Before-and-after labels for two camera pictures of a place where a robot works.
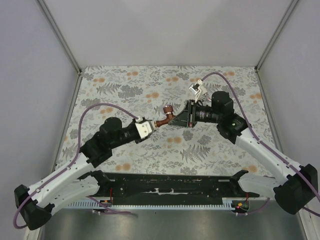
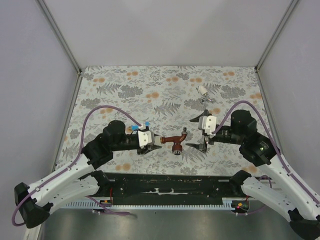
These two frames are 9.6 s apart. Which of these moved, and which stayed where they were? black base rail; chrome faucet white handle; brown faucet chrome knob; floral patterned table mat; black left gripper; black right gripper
Moved: brown faucet chrome knob; black left gripper; black right gripper
Stayed: chrome faucet white handle; black base rail; floral patterned table mat
